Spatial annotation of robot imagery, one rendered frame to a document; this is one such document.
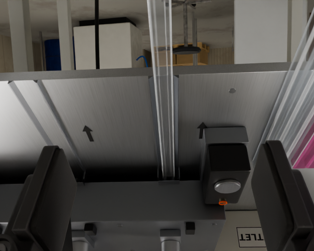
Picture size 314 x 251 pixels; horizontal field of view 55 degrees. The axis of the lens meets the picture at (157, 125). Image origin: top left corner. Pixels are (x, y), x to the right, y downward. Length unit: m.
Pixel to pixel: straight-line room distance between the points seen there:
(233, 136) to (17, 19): 0.52
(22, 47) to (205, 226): 0.50
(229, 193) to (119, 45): 3.94
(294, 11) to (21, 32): 0.69
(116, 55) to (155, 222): 3.90
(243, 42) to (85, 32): 2.18
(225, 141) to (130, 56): 3.87
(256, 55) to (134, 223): 2.96
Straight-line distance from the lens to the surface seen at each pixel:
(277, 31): 3.26
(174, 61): 6.87
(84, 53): 4.37
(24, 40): 0.68
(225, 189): 0.29
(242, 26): 3.27
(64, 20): 0.94
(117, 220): 0.34
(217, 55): 7.86
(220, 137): 0.28
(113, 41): 4.23
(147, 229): 0.37
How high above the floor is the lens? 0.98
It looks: 7 degrees up
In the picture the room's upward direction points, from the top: 178 degrees clockwise
